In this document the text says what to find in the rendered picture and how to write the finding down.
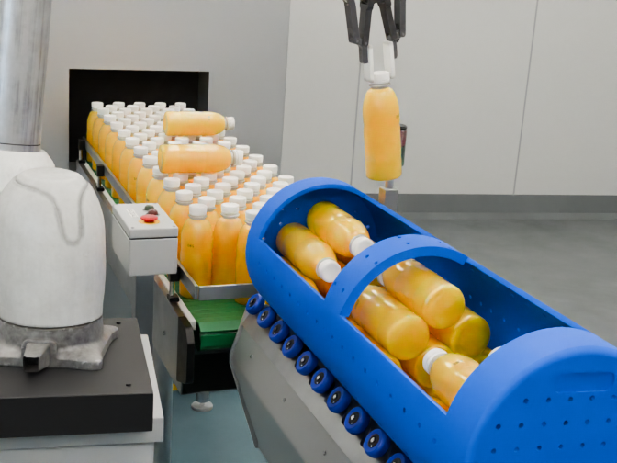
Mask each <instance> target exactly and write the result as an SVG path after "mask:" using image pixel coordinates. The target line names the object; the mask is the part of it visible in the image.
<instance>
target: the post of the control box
mask: <svg viewBox="0 0 617 463"><path fill-rule="evenodd" d="M153 289H154V275H149V276H132V307H131V318H137V320H138V325H139V328H140V334H147V335H148V338H149V343H150V348H151V356H152V330H153Z"/></svg>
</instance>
